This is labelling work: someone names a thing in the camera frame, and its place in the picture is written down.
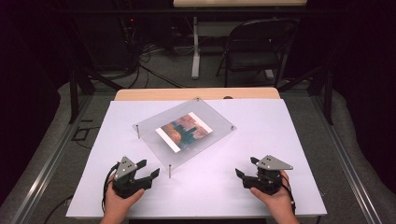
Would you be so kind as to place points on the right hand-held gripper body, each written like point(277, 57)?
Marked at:
point(264, 182)

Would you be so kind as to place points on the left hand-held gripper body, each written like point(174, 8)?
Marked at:
point(126, 183)

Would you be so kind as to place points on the clear acrylic photo frame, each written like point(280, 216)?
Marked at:
point(149, 133)

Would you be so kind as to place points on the person's left hand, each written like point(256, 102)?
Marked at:
point(120, 203)

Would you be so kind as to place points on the person's right hand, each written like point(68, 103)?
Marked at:
point(277, 200)

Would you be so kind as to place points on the white board sheet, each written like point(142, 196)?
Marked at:
point(218, 186)

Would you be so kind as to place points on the wooden table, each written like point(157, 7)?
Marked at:
point(186, 93)

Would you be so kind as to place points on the black metal stand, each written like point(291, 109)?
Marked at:
point(327, 93)
point(74, 93)

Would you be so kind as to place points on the black folding chair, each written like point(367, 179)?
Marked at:
point(255, 59)

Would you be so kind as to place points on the white desk leg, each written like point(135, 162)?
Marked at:
point(195, 46)

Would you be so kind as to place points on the dark equipment rack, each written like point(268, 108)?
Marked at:
point(106, 37)

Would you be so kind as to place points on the light wooden desk top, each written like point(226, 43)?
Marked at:
point(239, 3)

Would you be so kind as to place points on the aluminium floor rail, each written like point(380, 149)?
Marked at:
point(348, 168)
point(46, 174)

